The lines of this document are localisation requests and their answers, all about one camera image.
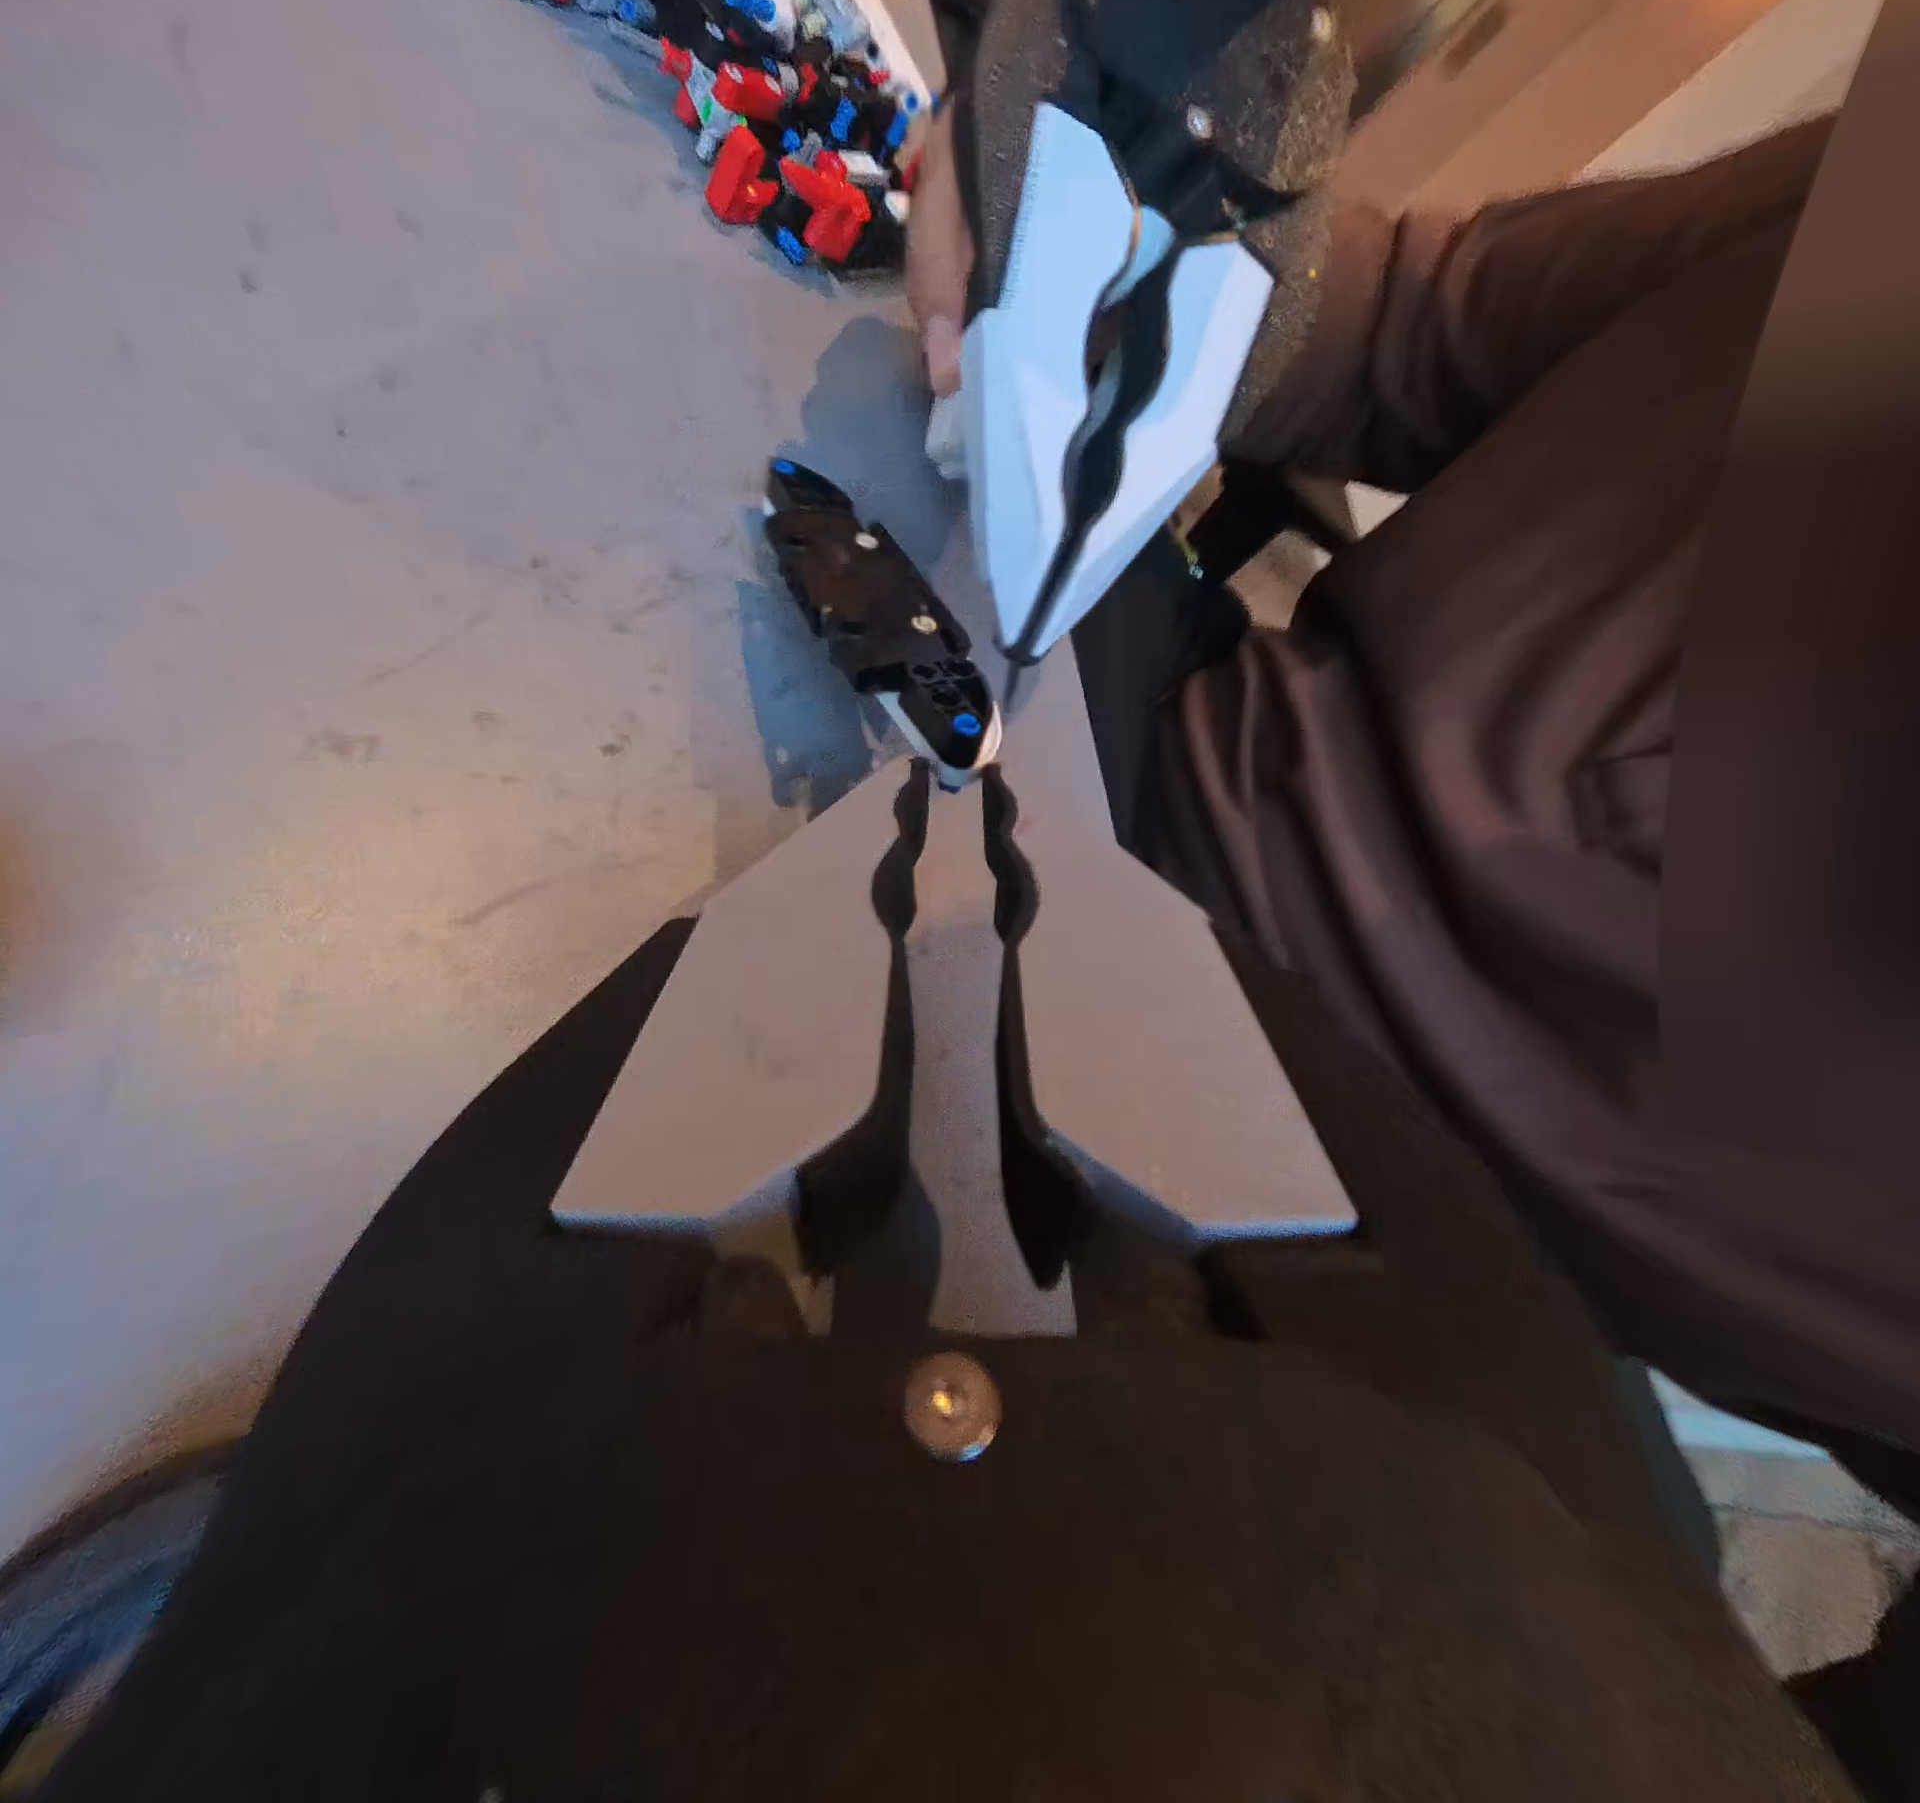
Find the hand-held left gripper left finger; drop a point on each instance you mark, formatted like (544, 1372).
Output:
(735, 1055)

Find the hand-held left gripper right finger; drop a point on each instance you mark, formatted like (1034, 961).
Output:
(1169, 1055)

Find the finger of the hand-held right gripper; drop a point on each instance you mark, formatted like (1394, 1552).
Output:
(1034, 394)
(1193, 365)

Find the black white toy car panel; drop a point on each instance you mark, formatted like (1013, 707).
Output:
(877, 603)

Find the person's right forearm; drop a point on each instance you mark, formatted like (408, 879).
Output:
(1501, 318)

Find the grey desk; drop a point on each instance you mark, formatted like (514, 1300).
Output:
(374, 515)

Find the person's right hand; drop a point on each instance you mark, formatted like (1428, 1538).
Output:
(933, 259)

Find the person's brown shirt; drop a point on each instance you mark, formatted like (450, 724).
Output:
(1426, 858)

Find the toy brick car chassis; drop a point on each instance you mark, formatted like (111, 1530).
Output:
(780, 183)

